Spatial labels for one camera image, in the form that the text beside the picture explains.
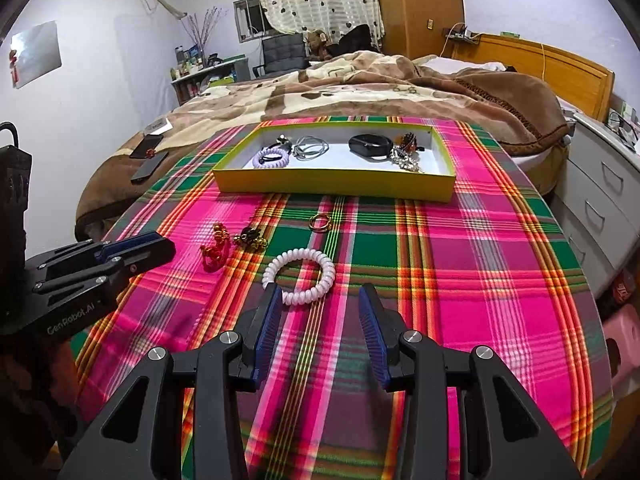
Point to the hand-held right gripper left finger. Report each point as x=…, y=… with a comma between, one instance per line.
x=265, y=332

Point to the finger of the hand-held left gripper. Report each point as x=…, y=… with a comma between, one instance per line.
x=150, y=255
x=127, y=245

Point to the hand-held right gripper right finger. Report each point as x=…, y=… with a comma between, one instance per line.
x=374, y=337

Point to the yellow cardboard box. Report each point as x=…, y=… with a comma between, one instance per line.
x=325, y=182

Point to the black wristband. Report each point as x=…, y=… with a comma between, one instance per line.
x=367, y=147

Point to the brown hair clip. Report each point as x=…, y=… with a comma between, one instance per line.
x=406, y=141

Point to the black phone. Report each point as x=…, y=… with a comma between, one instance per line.
x=150, y=166

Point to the black gold beaded ornament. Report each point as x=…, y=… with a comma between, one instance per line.
x=251, y=238

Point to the phone with red charm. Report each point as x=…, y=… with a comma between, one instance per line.
x=146, y=146

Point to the white card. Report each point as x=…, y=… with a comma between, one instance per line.
x=157, y=126

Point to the gold rings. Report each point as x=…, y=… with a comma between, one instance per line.
x=319, y=222

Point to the plaid tablecloth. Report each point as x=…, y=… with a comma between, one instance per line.
x=475, y=260

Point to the shelf with bottles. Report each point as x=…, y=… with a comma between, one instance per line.
x=210, y=77

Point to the flower branches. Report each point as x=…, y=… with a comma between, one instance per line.
x=205, y=35

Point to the black office chair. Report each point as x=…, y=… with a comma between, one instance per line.
x=282, y=55

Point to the pink plastic stool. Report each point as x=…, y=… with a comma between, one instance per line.
x=622, y=345

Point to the brown patterned blanket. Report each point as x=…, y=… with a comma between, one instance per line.
x=350, y=85

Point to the window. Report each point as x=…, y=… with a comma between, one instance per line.
x=249, y=20

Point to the white nightstand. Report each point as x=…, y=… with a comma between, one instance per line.
x=600, y=200

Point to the brown teddy bear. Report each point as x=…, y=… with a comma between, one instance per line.
x=318, y=45

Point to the white pillow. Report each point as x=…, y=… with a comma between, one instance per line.
x=465, y=63

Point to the dark clothing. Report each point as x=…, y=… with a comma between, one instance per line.
x=357, y=40

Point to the power strip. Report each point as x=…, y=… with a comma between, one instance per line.
x=462, y=35

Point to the wooden bed headboard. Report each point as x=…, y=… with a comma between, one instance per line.
x=565, y=75

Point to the clutter on nightstand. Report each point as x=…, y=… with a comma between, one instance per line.
x=625, y=125

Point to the wooden wardrobe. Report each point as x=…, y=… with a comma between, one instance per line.
x=415, y=5

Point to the silver wall sheet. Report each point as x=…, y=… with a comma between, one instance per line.
x=37, y=52

